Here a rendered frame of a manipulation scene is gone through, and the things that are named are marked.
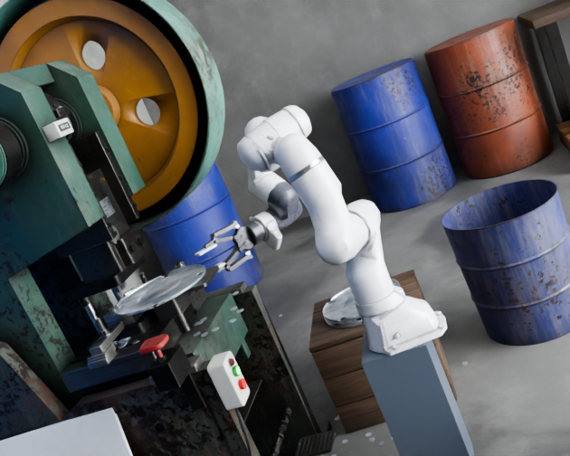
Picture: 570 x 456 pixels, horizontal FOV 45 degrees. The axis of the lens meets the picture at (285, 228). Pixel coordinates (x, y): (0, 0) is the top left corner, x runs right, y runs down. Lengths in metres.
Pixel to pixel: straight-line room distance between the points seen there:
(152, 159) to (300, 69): 2.94
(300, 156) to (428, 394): 0.72
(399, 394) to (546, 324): 0.82
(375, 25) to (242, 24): 0.96
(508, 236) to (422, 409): 0.75
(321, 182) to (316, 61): 3.41
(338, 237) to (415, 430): 0.60
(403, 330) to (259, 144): 0.62
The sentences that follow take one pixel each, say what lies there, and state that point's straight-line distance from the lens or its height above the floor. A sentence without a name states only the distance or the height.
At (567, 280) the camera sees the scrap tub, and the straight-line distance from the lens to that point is 2.58.
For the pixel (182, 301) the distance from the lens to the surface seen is 2.04.
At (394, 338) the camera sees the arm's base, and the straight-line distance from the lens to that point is 1.87.
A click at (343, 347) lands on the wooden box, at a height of 0.31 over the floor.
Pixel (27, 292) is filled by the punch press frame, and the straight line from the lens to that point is 2.07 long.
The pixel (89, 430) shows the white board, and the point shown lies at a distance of 2.04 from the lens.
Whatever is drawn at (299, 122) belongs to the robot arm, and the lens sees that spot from 1.86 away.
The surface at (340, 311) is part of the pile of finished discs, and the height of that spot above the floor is 0.38.
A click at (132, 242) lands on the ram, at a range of 2.03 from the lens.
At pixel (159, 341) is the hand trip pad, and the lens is 1.72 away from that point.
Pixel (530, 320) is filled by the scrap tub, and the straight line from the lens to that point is 2.57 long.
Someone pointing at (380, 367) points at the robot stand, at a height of 0.42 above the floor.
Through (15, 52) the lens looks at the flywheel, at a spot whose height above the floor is 1.60.
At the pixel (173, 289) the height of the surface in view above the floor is 0.78.
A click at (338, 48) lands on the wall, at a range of 5.09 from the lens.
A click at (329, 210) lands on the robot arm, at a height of 0.87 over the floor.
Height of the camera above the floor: 1.29
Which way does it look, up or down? 14 degrees down
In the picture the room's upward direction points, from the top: 23 degrees counter-clockwise
